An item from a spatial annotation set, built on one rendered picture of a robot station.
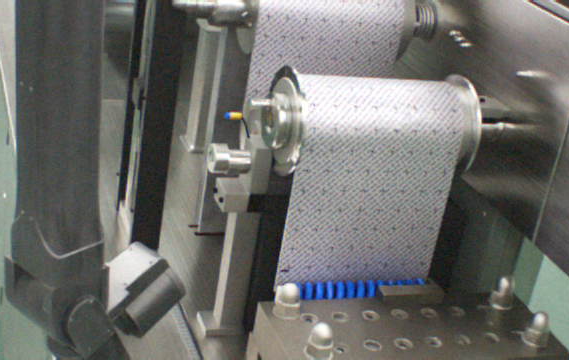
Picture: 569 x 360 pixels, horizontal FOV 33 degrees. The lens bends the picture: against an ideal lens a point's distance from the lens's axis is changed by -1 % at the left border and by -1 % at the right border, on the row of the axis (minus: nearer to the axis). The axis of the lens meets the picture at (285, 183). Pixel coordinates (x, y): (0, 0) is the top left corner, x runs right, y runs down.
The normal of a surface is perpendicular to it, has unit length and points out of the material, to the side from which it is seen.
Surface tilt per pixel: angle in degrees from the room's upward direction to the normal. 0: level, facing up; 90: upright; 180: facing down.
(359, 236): 90
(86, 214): 82
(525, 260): 90
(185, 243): 0
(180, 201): 0
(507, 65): 90
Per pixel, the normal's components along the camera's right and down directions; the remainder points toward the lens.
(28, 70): -0.67, 0.27
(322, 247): 0.31, 0.44
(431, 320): 0.16, -0.90
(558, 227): -0.94, 0.00
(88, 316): 0.73, 0.38
